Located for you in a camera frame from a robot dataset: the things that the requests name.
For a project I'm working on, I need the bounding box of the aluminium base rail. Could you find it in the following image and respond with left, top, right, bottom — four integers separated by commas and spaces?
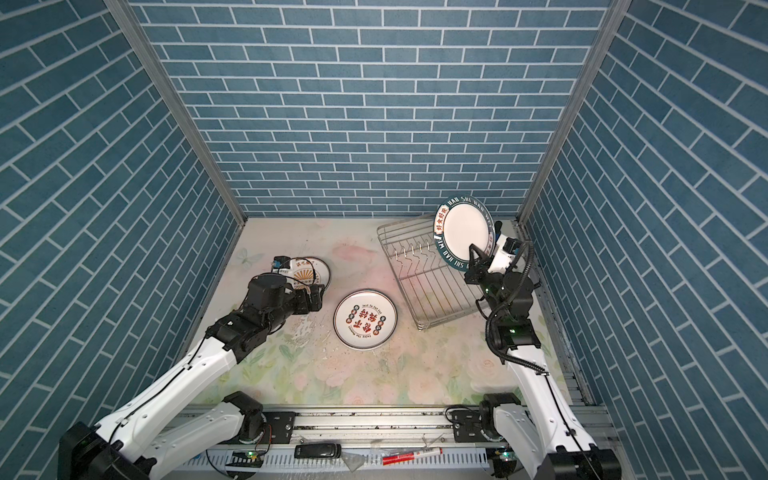
167, 405, 619, 475

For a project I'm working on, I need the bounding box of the rearmost plate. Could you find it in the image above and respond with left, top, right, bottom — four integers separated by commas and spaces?
279, 257, 331, 290

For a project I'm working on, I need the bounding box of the clear plastic bag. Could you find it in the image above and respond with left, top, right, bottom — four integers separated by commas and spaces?
340, 451, 366, 472

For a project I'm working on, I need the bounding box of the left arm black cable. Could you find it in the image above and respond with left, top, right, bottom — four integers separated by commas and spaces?
107, 254, 328, 480

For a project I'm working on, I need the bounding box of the chrome wire dish rack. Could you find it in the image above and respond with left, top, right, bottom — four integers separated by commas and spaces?
376, 216, 481, 330

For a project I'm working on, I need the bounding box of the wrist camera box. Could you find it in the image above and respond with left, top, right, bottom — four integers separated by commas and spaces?
243, 273, 294, 312
488, 234, 523, 274

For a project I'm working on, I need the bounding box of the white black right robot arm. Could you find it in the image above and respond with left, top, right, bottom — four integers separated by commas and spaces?
464, 237, 622, 479

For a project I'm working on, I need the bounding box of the green circuit board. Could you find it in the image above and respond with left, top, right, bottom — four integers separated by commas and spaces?
488, 447, 519, 463
225, 450, 264, 471

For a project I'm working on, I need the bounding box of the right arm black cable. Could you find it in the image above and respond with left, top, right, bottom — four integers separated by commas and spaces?
443, 239, 601, 480

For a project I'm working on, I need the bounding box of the black rectangular device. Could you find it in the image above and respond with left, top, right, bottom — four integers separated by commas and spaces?
294, 442, 342, 460

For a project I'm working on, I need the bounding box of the aluminium corner frame post left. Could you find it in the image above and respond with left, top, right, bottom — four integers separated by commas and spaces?
104, 0, 247, 228

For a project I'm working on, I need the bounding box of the right green circuit board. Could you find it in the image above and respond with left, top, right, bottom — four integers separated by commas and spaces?
488, 447, 519, 463

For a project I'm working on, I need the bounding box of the aluminium corner frame post right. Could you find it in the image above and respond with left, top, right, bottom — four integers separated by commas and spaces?
517, 0, 631, 226

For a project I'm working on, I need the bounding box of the red marker pen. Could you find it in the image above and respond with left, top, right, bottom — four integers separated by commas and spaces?
381, 447, 443, 466

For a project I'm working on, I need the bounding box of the aluminium corner frame post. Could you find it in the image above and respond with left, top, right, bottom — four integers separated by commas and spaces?
517, 0, 631, 226
104, 0, 247, 228

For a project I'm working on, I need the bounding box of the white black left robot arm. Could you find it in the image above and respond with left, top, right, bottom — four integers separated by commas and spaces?
57, 273, 326, 479

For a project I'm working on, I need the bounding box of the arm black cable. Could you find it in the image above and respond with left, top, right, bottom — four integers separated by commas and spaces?
443, 239, 601, 480
107, 254, 328, 480

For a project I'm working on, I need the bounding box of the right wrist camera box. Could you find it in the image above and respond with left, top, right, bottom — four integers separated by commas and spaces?
488, 234, 523, 274

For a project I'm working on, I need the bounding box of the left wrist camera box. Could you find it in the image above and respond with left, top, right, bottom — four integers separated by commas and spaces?
243, 273, 294, 312

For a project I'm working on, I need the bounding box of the left green circuit board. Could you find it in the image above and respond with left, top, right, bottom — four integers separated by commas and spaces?
225, 450, 264, 471

